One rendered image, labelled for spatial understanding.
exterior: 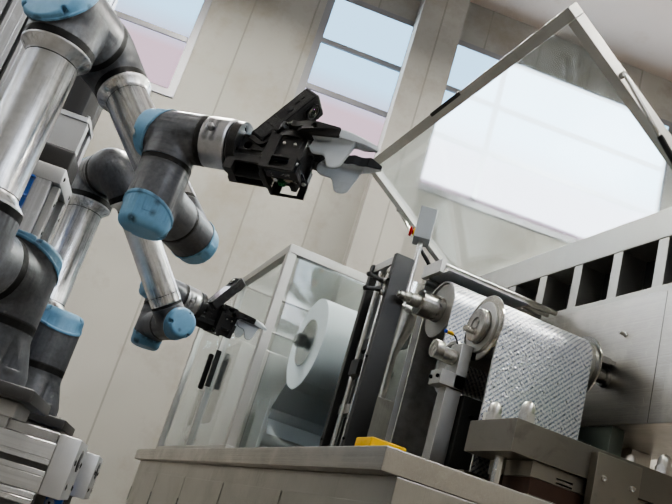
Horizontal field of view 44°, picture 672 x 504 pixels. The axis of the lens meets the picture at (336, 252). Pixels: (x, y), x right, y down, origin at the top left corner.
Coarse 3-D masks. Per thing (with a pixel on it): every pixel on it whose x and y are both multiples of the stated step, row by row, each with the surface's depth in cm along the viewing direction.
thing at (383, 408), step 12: (408, 312) 246; (408, 324) 246; (396, 336) 245; (408, 336) 248; (396, 348) 245; (384, 372) 243; (384, 384) 242; (384, 396) 241; (384, 408) 238; (372, 420) 235; (384, 420) 237; (372, 432) 235; (384, 432) 236
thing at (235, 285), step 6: (234, 282) 222; (240, 282) 222; (222, 288) 223; (228, 288) 220; (234, 288) 221; (240, 288) 222; (216, 294) 221; (222, 294) 219; (228, 294) 220; (234, 294) 221; (210, 300) 219; (216, 300) 218; (222, 300) 219; (216, 306) 218
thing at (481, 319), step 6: (474, 312) 179; (480, 312) 176; (486, 312) 175; (474, 318) 178; (480, 318) 175; (486, 318) 174; (468, 324) 179; (474, 324) 177; (480, 324) 174; (486, 324) 173; (480, 330) 173; (486, 330) 173; (468, 336) 177; (474, 336) 175; (480, 336) 173; (474, 342) 176
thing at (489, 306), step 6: (480, 306) 181; (486, 306) 178; (492, 306) 176; (492, 312) 175; (498, 312) 173; (492, 318) 174; (492, 324) 173; (492, 330) 172; (486, 336) 173; (492, 336) 171; (468, 342) 179; (480, 342) 174; (486, 342) 172; (474, 348) 176; (480, 348) 173; (492, 348) 173; (492, 354) 174; (594, 354) 180; (594, 360) 179; (594, 366) 179
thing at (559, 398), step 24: (504, 360) 170; (528, 360) 172; (504, 384) 169; (528, 384) 171; (552, 384) 173; (576, 384) 175; (504, 408) 167; (552, 408) 172; (576, 408) 174; (576, 432) 172
